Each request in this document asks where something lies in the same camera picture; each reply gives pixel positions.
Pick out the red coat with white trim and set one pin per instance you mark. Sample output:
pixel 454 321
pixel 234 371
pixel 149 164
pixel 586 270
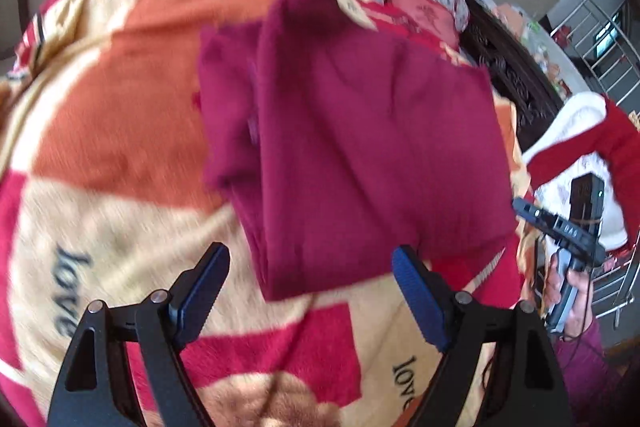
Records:
pixel 620 142

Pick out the dark carved wooden headboard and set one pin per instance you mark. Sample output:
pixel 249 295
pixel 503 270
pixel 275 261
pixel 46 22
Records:
pixel 510 72

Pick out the person's right forearm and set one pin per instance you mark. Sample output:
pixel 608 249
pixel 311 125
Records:
pixel 595 382

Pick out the large red heart pillow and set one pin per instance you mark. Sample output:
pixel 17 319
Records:
pixel 425 12

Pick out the person's right hand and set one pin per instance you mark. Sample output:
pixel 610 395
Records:
pixel 582 302

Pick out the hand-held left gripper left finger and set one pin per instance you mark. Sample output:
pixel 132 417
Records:
pixel 200 302

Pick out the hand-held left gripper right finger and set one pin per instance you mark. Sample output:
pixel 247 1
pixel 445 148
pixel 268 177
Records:
pixel 420 302

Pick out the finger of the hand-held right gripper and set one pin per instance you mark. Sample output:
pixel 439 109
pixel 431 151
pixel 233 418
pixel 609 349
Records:
pixel 530 211

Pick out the printed fleece blanket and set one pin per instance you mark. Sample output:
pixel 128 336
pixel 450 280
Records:
pixel 125 107

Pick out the orange bag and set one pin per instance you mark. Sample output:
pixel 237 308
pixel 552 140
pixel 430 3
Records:
pixel 510 16

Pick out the maroon knit garment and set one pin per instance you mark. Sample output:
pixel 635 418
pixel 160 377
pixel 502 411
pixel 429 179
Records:
pixel 350 132

